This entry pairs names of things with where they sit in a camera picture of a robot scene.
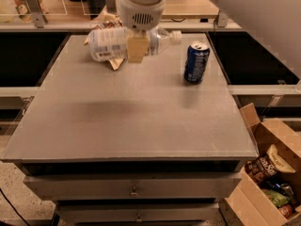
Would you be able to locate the cardboard box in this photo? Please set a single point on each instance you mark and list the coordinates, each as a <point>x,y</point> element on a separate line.
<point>247,200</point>

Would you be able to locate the right metal bracket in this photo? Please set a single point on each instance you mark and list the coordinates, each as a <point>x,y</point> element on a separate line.
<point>222,19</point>

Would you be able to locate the green snack bag in box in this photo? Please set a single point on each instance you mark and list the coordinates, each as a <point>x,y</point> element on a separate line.
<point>276,198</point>

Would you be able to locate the dark snack bag in box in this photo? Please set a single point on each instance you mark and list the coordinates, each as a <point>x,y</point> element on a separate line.
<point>267,166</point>

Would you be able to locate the grey drawer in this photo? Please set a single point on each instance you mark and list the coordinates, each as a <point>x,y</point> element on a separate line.
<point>137,213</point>
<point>133,186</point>

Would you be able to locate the blue label plastic bottle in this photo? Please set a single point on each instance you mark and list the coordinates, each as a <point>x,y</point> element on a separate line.
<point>111,43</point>

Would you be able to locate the upper grey drawer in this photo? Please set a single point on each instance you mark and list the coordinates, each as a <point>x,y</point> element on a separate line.
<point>133,186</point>

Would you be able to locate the red can in box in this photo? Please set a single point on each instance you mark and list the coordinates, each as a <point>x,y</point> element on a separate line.
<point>286,210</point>

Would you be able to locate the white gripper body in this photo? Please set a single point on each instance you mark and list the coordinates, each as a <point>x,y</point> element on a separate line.
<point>141,13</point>

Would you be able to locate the blue soda can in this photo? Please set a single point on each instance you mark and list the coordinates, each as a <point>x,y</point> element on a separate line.
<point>196,62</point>

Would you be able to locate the lower grey drawer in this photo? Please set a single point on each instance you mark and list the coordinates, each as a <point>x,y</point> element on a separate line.
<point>137,213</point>

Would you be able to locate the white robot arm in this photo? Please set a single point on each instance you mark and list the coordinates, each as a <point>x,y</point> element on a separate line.
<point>140,16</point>

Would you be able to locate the brown chip bag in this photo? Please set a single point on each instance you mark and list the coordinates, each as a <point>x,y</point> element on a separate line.
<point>109,20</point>

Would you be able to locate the dark can in box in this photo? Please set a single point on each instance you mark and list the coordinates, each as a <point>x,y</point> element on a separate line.
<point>287,190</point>

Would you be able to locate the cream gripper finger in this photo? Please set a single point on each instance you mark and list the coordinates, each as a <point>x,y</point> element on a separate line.
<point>137,46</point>

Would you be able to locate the left metal bracket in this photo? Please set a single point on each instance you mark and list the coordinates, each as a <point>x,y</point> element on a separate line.
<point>36,12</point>

